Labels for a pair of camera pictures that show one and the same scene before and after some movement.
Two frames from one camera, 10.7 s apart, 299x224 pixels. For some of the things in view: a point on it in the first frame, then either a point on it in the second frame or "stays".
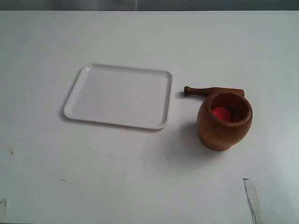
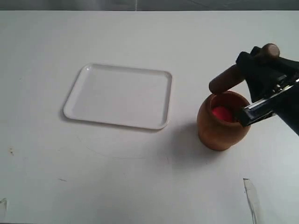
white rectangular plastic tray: x=121 y=96 stays
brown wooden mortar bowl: x=219 y=135 stays
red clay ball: x=222 y=113 stays
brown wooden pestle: x=207 y=92 → x=233 y=75
